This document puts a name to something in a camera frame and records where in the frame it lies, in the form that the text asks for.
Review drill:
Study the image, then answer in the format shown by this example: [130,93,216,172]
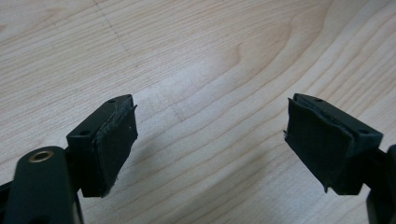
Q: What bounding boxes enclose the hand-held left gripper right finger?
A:
[283,92,384,196]

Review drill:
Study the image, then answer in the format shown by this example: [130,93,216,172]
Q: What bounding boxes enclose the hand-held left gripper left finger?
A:
[65,93,139,199]

